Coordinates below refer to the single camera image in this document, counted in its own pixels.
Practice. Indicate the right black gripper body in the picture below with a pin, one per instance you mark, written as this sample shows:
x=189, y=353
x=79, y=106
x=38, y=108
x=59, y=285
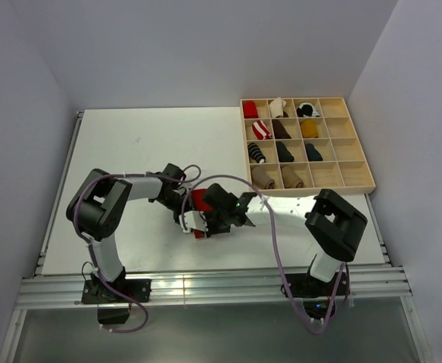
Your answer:
x=217, y=221

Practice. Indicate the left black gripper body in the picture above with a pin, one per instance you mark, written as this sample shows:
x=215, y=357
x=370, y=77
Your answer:
x=174, y=203

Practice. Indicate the red patterned sock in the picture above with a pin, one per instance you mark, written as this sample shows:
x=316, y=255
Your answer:
x=204, y=210

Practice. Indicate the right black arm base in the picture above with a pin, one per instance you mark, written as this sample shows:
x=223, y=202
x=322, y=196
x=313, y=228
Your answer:
x=317, y=295

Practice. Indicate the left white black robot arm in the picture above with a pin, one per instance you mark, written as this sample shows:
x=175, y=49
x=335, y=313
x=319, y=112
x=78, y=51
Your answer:
x=97, y=208

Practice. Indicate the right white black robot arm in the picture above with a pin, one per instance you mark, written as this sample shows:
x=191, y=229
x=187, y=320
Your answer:
x=335, y=224

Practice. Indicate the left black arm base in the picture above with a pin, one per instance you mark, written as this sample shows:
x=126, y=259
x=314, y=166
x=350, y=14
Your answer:
x=114, y=309

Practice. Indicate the rolled taupe sock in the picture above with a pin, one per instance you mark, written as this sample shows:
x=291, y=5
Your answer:
x=261, y=179

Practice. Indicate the rolled black white ribbed sock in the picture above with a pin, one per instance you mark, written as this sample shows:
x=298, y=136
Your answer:
x=255, y=153

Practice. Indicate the rolled red white striped sock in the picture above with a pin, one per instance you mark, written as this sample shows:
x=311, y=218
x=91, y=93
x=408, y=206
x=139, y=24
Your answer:
x=261, y=131

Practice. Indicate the wooden compartment tray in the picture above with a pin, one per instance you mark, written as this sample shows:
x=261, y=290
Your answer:
x=298, y=146

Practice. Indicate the rolled dark brown sock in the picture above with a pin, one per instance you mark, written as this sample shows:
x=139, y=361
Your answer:
x=280, y=132

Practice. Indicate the rolled dark teal sock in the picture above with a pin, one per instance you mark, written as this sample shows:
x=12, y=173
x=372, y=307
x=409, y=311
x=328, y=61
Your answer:
x=312, y=153

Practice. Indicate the rolled mustard yellow sock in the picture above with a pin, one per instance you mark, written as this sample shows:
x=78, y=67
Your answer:
x=308, y=129

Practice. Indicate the rolled cream sock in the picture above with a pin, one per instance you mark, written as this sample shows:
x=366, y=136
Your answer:
x=276, y=107

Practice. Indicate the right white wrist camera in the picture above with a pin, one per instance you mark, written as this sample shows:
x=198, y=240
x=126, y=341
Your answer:
x=193, y=220

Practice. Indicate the aluminium frame rail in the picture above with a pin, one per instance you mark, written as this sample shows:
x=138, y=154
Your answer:
x=185, y=288

